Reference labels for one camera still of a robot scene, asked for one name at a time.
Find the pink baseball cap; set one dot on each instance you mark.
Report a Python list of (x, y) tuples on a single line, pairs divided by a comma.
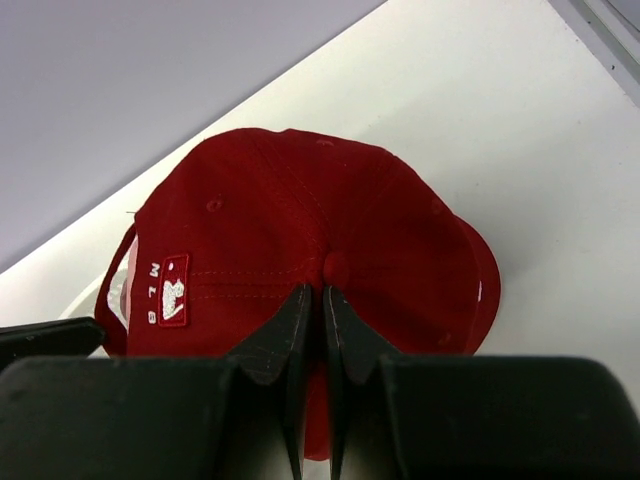
[(125, 297)]

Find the aluminium rail frame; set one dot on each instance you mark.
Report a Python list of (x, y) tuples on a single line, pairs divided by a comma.
[(610, 31)]

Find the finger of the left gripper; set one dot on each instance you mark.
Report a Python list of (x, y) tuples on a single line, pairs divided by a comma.
[(69, 337)]

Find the red cap with strap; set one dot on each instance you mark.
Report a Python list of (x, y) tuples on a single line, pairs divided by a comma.
[(250, 214)]

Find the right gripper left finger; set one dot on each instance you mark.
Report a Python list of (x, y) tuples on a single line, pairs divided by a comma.
[(240, 416)]

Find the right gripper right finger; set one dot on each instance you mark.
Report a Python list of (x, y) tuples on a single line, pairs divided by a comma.
[(400, 416)]

